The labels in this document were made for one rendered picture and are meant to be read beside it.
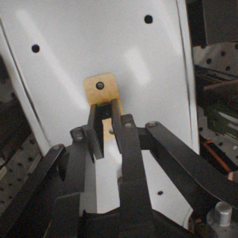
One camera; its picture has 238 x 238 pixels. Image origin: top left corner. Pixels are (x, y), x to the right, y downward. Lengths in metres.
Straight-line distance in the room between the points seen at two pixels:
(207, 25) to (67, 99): 0.20
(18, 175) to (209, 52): 0.75
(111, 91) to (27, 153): 0.50
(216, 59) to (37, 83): 0.51
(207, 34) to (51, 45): 0.19
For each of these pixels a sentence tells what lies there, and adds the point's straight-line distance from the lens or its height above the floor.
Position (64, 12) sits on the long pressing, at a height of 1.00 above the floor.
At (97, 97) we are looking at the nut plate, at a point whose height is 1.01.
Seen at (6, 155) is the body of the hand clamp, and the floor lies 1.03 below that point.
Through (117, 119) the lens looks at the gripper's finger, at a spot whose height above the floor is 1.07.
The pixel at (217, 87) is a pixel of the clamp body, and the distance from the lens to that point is 0.34.
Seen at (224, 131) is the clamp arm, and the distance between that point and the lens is 0.27.
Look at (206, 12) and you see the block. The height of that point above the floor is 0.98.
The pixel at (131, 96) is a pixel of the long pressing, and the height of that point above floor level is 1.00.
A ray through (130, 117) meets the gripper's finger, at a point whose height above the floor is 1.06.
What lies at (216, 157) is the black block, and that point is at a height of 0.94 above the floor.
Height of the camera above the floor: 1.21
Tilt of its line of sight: 67 degrees down
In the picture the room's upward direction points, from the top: 169 degrees clockwise
